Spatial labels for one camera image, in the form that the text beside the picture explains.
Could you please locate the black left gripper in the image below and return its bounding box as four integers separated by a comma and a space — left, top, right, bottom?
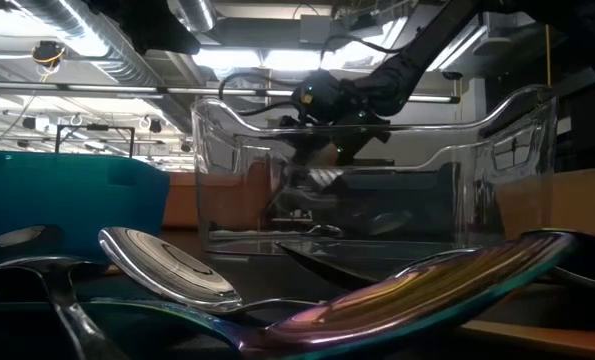
84, 0, 203, 56

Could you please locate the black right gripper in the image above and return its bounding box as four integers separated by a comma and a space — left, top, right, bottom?
276, 112, 394, 167

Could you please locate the clear plastic bin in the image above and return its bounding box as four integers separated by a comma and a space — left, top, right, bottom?
190, 83, 559, 254

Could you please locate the dark polished metal spoon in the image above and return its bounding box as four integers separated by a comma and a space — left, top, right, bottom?
0, 256, 131, 360
275, 240, 381, 292
524, 228, 595, 297

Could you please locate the long ceiling light bar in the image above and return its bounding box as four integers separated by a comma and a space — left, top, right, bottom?
0, 81, 461, 105

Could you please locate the grey ceiling ventilation box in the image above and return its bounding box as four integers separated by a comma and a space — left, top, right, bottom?
299, 14, 339, 50

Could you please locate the large orange plastic bin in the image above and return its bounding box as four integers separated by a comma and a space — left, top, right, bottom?
162, 171, 273, 231

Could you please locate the iridescent rainbow spoon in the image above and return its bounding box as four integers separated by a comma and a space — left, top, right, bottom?
84, 230, 578, 360

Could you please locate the small teal plastic bin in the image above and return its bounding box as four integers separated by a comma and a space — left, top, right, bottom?
0, 150, 171, 264

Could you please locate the small orange plastic bin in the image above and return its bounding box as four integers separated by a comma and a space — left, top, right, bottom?
496, 167, 595, 242

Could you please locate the small silver spiral duct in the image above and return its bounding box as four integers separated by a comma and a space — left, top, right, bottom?
166, 0, 218, 34

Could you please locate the large silver spiral duct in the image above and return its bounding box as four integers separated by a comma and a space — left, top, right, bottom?
6, 0, 163, 87

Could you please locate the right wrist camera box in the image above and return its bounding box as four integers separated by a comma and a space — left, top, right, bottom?
290, 69, 351, 125

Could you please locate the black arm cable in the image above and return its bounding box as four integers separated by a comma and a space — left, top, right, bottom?
218, 71, 308, 118
319, 33, 403, 71

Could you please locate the black ceiling cable reel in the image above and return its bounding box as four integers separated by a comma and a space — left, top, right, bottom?
31, 40, 67, 70

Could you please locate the black metal frame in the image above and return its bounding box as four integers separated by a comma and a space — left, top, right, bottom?
54, 123, 136, 160

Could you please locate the silver spoon orange handle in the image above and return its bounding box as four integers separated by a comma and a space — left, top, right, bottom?
98, 226, 595, 359

